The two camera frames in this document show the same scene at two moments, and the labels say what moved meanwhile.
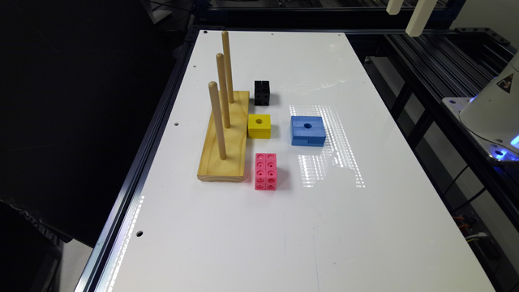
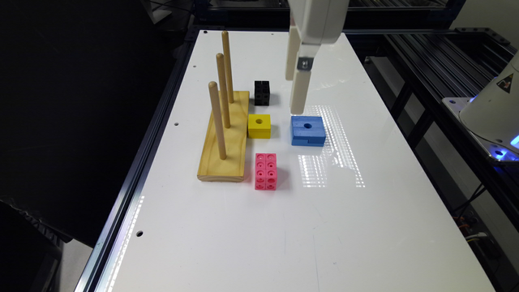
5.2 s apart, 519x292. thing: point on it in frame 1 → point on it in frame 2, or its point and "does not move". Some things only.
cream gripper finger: [421, 15] → [305, 65]
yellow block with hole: [259, 126] does not move
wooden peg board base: [232, 169] does not move
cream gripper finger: [394, 6] → [293, 49]
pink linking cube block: [265, 171] does not move
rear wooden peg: [228, 66] does not move
